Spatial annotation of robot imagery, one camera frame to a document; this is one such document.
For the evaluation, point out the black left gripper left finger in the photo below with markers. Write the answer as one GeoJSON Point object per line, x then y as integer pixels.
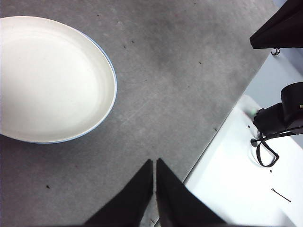
{"type": "Point", "coordinates": [127, 208]}

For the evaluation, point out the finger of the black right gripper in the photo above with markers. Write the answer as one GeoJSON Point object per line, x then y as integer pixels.
{"type": "Point", "coordinates": [284, 30]}

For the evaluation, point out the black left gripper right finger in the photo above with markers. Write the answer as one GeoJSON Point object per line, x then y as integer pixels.
{"type": "Point", "coordinates": [175, 205]}

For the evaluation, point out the white round plate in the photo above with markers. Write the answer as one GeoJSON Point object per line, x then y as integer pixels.
{"type": "Point", "coordinates": [52, 80]}

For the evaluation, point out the thin black pin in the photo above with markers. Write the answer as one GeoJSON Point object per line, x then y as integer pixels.
{"type": "Point", "coordinates": [281, 195]}

